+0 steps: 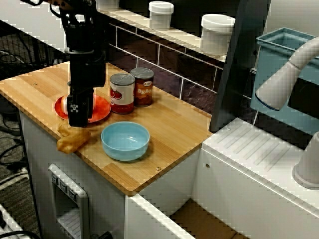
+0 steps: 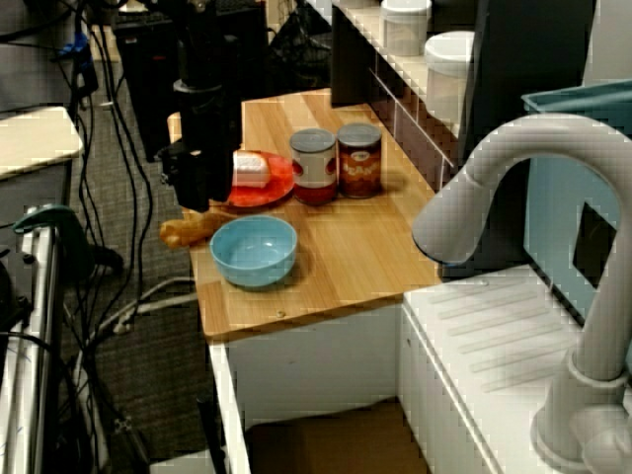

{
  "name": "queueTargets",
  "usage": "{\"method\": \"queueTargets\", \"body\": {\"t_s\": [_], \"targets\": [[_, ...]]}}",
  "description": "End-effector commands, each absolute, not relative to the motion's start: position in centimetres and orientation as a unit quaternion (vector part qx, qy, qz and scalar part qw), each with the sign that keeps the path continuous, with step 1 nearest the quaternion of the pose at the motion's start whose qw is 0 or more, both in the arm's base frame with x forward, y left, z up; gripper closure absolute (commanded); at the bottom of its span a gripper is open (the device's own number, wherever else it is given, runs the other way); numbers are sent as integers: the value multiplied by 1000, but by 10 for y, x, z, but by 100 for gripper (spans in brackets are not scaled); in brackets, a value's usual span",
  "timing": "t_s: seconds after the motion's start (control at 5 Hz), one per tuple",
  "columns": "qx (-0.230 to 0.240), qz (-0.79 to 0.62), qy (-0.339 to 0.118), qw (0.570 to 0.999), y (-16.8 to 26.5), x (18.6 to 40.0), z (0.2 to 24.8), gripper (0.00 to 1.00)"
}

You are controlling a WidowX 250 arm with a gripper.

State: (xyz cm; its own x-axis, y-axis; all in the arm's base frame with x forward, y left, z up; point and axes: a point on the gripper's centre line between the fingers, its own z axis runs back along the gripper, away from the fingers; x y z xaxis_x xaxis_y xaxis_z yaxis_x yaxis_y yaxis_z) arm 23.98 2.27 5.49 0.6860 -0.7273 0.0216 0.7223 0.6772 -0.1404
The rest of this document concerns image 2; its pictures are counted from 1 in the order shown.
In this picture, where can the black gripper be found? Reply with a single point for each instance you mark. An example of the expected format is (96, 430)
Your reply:
(207, 118)

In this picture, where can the toy salmon sushi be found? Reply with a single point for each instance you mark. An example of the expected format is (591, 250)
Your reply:
(252, 170)

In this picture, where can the yellow toy chicken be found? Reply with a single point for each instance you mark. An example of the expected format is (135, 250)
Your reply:
(182, 232)

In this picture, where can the red plate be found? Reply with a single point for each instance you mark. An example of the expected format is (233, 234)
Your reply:
(276, 187)

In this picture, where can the light blue bowl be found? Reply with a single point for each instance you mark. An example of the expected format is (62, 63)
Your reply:
(252, 257)

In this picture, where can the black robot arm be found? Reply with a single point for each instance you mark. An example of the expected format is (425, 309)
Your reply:
(202, 44)

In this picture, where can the tomato print can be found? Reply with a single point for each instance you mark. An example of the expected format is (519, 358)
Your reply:
(313, 168)

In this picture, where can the black computer tower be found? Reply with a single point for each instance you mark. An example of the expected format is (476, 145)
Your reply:
(148, 74)

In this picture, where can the beans print can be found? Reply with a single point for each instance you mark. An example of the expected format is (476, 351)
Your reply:
(359, 168)

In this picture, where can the black mesh bin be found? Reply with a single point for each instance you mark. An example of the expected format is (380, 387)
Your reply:
(301, 54)

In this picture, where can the white side table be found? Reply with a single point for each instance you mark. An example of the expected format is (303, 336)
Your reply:
(34, 138)

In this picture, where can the white toy sink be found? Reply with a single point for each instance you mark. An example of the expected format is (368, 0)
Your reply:
(316, 365)

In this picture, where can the white lidded jar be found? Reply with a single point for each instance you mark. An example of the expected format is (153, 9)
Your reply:
(405, 29)
(447, 84)

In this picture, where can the grey toy faucet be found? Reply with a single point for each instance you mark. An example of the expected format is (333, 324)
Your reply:
(543, 138)

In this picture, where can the teal toy microwave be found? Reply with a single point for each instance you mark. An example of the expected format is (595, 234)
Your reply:
(553, 207)

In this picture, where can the narrow black shelf post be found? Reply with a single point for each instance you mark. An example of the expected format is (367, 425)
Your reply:
(350, 59)

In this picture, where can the aluminium frame profile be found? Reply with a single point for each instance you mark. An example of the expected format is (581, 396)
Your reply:
(42, 296)

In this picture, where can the wide black shelf post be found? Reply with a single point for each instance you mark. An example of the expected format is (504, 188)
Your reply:
(523, 59)

